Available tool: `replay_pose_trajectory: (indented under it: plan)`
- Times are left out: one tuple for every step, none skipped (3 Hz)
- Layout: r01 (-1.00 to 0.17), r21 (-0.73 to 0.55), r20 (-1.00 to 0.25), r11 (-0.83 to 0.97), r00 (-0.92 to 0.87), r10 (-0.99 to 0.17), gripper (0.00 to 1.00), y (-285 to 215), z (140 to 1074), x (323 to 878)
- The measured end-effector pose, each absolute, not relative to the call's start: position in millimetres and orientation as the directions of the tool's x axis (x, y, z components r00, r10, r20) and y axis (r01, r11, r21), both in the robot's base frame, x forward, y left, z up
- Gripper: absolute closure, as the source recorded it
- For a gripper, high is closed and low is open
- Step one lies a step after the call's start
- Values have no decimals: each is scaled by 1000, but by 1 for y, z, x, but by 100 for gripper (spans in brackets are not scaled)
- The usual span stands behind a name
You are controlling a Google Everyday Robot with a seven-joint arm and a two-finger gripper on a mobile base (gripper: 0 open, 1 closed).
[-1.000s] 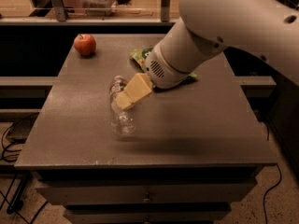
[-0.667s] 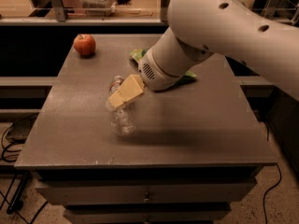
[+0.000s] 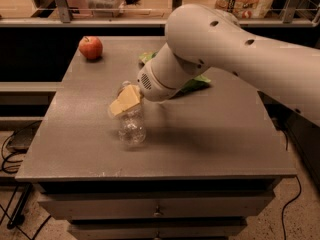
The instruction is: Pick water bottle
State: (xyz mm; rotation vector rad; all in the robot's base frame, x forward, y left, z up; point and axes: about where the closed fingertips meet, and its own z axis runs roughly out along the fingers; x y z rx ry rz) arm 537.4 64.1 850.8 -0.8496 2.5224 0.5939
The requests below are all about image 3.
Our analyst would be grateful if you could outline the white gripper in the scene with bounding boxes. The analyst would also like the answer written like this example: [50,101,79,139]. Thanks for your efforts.
[109,61,177,117]

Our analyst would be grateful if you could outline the clear plastic water bottle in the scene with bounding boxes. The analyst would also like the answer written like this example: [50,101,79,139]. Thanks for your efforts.
[118,81,146,146]

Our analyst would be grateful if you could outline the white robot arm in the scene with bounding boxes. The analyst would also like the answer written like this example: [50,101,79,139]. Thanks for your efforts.
[109,4,320,124]

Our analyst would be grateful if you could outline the red apple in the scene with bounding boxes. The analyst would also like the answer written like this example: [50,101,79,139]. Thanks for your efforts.
[78,36,103,60]

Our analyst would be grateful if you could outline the green snack bag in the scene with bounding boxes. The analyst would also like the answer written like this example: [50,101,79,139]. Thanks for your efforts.
[138,51,211,97]

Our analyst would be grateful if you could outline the clear plastic container on shelf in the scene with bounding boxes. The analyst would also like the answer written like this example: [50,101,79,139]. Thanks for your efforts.
[85,0,124,17]

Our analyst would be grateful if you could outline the grey table with drawers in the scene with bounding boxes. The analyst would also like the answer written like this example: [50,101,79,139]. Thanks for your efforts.
[17,37,296,240]

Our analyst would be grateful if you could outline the metal shelf rack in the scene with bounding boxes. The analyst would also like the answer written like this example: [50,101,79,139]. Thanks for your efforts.
[0,0,320,27]

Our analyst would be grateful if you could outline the black metal stand leg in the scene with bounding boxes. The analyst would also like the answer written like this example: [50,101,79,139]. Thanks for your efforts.
[7,184,32,230]

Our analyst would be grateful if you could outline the black cables left floor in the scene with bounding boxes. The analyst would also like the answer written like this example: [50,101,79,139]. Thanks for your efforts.
[0,120,43,175]

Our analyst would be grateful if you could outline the black cable right floor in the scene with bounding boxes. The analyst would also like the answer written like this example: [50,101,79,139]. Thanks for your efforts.
[280,175,303,240]

